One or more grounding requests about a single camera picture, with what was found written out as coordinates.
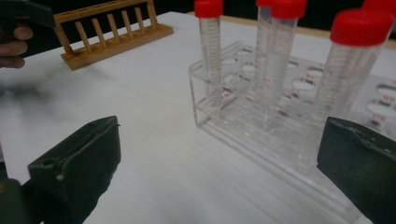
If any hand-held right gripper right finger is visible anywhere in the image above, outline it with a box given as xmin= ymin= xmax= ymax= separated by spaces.
xmin=317 ymin=116 xmax=396 ymax=224

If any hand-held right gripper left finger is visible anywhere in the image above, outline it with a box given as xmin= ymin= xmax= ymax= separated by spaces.
xmin=27 ymin=115 xmax=122 ymax=224

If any red-capped clear test tube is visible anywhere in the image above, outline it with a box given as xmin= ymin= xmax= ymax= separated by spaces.
xmin=255 ymin=0 xmax=276 ymax=94
xmin=297 ymin=8 xmax=395 ymax=175
xmin=260 ymin=0 xmax=308 ymax=130
xmin=193 ymin=0 xmax=224 ymax=105
xmin=361 ymin=0 xmax=396 ymax=41

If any wooden test tube rack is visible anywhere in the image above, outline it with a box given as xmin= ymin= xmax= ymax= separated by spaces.
xmin=52 ymin=0 xmax=175 ymax=72

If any clear acrylic test tube rack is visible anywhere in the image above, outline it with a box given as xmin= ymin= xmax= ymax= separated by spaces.
xmin=188 ymin=40 xmax=396 ymax=223

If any white table mat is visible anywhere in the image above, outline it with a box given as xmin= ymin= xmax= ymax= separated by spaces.
xmin=0 ymin=11 xmax=396 ymax=224

